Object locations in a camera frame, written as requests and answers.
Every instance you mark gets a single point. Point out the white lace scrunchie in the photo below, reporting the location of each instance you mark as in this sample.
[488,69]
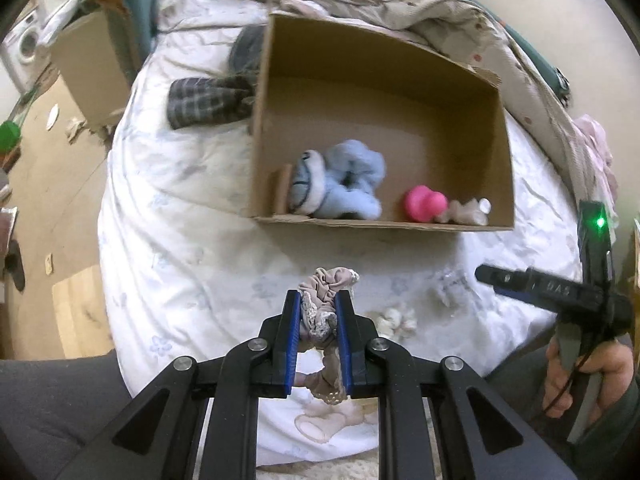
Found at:
[447,287]

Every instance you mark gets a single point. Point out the person's leg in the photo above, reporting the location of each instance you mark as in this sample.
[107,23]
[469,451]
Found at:
[55,410]
[525,400]

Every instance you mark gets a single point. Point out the dark slipper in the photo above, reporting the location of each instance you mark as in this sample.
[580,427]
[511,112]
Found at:
[12,265]

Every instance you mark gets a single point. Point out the crumpled white tissue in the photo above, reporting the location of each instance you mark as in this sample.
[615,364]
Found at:
[76,129]

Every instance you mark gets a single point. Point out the beige lace cloth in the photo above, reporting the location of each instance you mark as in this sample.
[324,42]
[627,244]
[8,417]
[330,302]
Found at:
[325,320]

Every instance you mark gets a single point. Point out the person's left leg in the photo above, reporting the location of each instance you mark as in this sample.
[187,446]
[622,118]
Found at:
[55,410]

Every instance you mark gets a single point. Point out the person's right leg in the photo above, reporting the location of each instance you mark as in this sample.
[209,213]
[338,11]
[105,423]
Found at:
[525,400]

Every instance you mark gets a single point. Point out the beige bedside cabinet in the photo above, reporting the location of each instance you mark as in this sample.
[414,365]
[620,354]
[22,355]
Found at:
[92,70]

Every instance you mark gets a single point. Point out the bed with white floral sheet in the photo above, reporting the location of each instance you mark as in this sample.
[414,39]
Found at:
[200,220]

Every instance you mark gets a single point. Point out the pale pink cloth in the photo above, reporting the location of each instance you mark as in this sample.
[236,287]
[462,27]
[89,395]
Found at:
[597,155]

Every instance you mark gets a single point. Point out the cardboard box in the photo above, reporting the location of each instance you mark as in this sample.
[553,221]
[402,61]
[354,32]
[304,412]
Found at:
[380,125]

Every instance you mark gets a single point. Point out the long teal pillow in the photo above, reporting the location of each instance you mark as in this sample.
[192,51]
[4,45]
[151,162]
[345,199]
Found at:
[542,60]

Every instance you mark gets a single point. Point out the grey striped cloth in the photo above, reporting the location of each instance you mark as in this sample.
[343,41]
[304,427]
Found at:
[210,95]

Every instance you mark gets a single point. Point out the light wooden board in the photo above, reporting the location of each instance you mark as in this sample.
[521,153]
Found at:
[82,310]

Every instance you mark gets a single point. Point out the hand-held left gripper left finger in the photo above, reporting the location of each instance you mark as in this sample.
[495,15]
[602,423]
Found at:
[292,345]

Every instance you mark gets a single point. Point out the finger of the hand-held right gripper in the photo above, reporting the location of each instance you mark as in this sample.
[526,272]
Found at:
[540,287]

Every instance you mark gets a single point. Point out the white paper scrap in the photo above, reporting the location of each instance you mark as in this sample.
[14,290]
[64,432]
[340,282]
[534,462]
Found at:
[53,117]

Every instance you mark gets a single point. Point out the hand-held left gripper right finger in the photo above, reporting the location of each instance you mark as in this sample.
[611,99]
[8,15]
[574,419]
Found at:
[345,345]

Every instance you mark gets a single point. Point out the pink rubber toy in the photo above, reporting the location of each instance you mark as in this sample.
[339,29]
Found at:
[425,203]

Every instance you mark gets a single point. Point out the person's right hand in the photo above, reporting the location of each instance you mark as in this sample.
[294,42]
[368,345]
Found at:
[607,367]

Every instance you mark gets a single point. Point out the white washing machine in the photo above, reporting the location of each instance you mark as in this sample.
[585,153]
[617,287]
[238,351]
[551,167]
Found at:
[22,47]

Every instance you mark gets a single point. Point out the person's right forearm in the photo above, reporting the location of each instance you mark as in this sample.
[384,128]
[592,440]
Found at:
[622,410]

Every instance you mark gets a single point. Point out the white and pink scrunchie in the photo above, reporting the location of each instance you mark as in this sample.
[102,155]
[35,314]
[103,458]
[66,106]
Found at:
[397,322]

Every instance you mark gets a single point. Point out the beige patterned duvet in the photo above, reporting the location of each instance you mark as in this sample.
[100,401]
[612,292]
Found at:
[425,5]

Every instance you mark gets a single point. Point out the teal cushion with orange edge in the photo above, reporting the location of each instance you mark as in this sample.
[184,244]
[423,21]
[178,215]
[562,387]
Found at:
[135,0]

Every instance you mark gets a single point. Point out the small beige scrunchie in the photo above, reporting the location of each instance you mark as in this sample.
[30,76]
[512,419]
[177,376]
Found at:
[467,211]

